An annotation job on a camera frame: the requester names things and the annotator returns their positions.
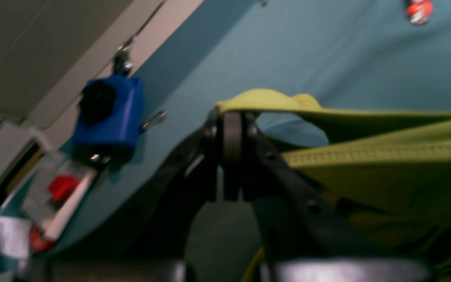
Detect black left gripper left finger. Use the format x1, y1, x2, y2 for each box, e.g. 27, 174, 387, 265
49, 110, 220, 282

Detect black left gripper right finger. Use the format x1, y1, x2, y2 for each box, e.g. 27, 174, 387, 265
223, 112, 433, 282

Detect olive green t-shirt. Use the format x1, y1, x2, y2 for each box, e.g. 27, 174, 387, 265
215, 89, 451, 282

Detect clear case with red part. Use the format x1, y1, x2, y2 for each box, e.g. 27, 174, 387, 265
20, 151, 98, 241

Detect blue plastic box with knob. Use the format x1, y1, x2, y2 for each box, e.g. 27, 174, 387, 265
72, 74, 145, 165

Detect blue table cloth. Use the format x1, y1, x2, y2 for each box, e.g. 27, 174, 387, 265
0, 0, 451, 282

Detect red tape roll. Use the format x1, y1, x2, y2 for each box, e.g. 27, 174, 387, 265
406, 0, 433, 25

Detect metal key ring clip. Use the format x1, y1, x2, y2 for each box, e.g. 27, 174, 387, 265
112, 34, 167, 135

